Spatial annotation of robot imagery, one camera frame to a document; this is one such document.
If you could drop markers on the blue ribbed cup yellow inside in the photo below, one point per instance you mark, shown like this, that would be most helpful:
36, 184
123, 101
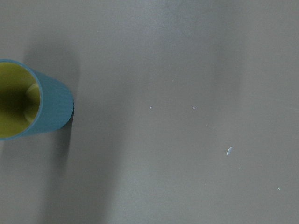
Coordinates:
31, 102

